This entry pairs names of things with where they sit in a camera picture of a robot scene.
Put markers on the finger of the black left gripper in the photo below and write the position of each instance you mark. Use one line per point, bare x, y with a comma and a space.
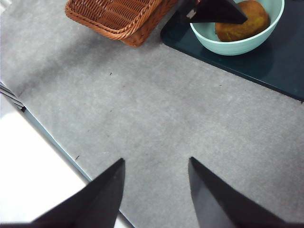
218, 12

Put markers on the brown wicker basket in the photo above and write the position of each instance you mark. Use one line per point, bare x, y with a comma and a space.
114, 16

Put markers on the black rectangular tray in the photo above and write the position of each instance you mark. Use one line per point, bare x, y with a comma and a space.
273, 64

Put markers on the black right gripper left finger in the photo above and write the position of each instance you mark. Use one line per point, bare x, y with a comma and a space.
95, 204

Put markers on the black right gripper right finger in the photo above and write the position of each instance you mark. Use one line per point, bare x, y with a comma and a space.
218, 204

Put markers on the orange-brown round fruit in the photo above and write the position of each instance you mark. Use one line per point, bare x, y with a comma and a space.
247, 31

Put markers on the teal ribbed bowl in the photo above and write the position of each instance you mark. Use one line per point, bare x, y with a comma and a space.
237, 48

